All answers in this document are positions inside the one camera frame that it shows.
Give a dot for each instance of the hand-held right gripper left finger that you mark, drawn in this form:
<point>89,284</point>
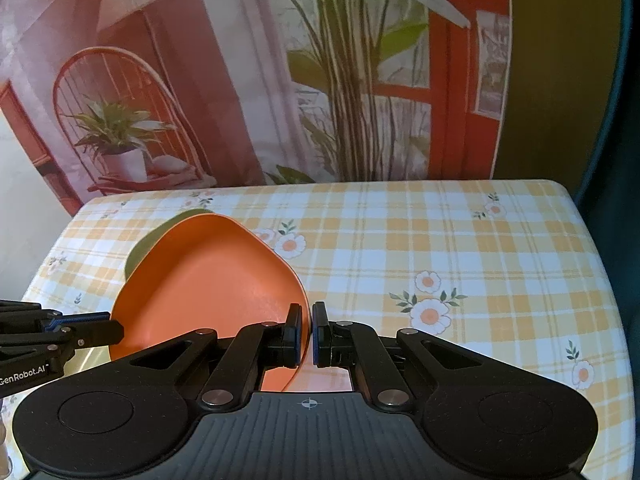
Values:
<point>298,330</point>

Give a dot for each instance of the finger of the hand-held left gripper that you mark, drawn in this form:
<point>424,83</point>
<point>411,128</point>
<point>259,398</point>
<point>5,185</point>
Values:
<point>30,316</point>
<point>95,332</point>

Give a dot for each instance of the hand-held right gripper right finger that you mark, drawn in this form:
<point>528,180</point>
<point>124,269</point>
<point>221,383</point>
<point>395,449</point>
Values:
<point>315,335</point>

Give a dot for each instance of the green plate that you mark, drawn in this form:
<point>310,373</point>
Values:
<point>145,250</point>

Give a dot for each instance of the orange plate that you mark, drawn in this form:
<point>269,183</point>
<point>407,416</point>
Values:
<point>210,280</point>

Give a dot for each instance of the yellow plaid floral tablecloth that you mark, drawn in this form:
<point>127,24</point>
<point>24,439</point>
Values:
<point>400,240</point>

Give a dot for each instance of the teal curtain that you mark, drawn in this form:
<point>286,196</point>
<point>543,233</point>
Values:
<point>620,135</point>

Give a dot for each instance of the printed wall tapestry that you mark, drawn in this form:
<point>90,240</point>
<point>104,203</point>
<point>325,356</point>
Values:
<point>250,85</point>

